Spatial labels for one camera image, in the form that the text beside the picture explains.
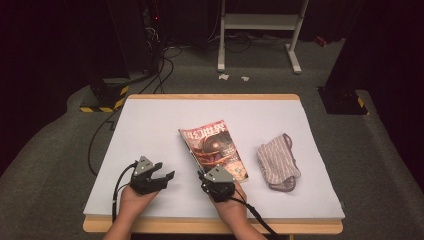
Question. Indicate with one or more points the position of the white table sheet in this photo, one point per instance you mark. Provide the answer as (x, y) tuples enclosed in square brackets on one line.
[(266, 116)]

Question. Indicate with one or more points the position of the black stand with striped base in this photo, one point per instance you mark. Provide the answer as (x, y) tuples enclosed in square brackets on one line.
[(103, 96), (340, 101)]

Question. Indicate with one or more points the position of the wooden table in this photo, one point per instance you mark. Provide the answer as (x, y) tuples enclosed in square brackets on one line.
[(213, 96)]

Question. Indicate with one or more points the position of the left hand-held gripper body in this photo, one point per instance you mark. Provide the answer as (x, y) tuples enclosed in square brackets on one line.
[(145, 185)]

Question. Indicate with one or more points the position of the person's right hand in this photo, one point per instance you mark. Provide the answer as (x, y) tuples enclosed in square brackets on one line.
[(233, 208)]

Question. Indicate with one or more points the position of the white metal stand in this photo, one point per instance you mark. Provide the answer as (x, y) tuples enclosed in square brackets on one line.
[(260, 21)]

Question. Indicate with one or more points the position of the black equipment rack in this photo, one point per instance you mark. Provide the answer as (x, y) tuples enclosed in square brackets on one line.
[(151, 33)]

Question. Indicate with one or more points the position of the person's left hand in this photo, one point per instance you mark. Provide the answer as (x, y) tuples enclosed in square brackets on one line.
[(135, 203)]

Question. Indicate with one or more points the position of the small red object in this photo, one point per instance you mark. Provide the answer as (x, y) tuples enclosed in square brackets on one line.
[(321, 41)]

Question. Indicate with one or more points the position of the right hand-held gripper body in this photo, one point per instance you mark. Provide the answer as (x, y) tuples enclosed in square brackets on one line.
[(218, 188)]

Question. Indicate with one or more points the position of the grey striped cloth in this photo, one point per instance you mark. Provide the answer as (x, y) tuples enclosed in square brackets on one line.
[(276, 156)]

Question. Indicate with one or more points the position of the white paper scrap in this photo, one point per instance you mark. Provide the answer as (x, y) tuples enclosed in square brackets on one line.
[(224, 77), (245, 78)]

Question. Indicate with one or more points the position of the red cover magazine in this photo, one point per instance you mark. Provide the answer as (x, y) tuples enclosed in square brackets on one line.
[(216, 146)]

